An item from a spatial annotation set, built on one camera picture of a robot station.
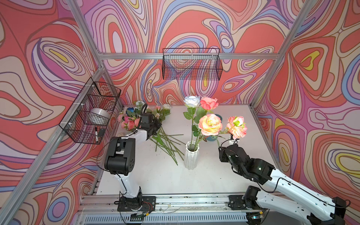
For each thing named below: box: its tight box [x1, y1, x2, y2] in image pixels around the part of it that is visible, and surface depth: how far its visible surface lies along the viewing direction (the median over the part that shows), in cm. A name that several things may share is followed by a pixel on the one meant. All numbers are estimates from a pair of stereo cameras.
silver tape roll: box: [87, 107, 111, 126], surface depth 74 cm
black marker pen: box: [95, 127, 99, 143], surface depth 73 cm
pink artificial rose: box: [192, 96, 219, 150], surface depth 60 cm
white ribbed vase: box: [184, 140, 200, 171], surface depth 73 cm
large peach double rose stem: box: [197, 113, 248, 147], surface depth 45 cm
